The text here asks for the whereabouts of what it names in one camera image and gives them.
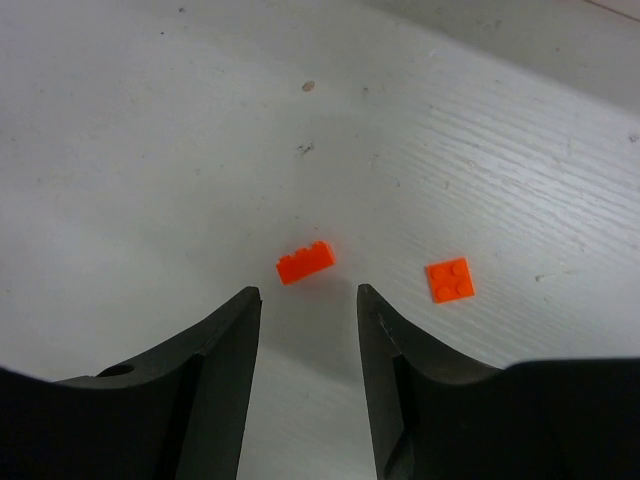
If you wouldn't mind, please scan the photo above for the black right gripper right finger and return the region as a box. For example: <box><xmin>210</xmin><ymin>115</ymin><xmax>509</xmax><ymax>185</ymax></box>
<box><xmin>357</xmin><ymin>284</ymin><xmax>639</xmax><ymax>479</ymax></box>

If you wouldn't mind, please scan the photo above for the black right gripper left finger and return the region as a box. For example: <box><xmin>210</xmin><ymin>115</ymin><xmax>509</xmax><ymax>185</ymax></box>
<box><xmin>1</xmin><ymin>287</ymin><xmax>261</xmax><ymax>479</ymax></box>

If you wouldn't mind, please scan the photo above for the orange small brick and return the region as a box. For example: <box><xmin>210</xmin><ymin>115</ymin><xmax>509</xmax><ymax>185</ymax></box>
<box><xmin>425</xmin><ymin>258</ymin><xmax>475</xmax><ymax>304</ymax></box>
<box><xmin>276</xmin><ymin>241</ymin><xmax>336</xmax><ymax>285</ymax></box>

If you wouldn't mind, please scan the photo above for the white three-compartment plastic bin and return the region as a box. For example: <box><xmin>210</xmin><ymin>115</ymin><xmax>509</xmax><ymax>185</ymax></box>
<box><xmin>364</xmin><ymin>1</ymin><xmax>639</xmax><ymax>114</ymax></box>

